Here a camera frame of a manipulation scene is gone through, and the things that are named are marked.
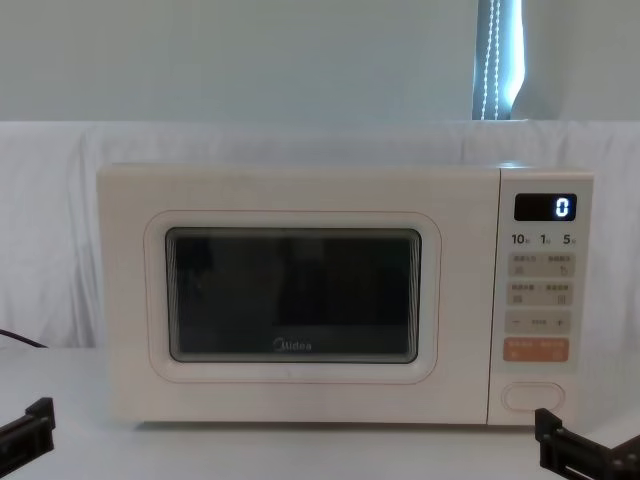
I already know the cream microwave oven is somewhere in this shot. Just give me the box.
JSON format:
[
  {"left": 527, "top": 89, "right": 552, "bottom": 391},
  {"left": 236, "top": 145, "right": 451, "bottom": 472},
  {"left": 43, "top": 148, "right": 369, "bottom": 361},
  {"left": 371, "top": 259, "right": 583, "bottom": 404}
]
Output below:
[{"left": 95, "top": 160, "right": 597, "bottom": 427}]

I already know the black power cable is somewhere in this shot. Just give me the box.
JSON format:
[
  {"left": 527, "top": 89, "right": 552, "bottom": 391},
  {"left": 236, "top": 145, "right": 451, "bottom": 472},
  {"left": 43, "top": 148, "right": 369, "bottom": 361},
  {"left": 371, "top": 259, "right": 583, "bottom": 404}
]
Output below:
[{"left": 0, "top": 327, "right": 50, "bottom": 350}]

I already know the white curtain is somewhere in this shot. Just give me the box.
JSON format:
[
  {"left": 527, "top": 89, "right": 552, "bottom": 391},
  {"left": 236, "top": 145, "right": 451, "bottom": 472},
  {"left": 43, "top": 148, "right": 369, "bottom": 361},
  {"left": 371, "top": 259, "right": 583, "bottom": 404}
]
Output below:
[
  {"left": 0, "top": 0, "right": 480, "bottom": 124},
  {"left": 510, "top": 0, "right": 640, "bottom": 122}
]

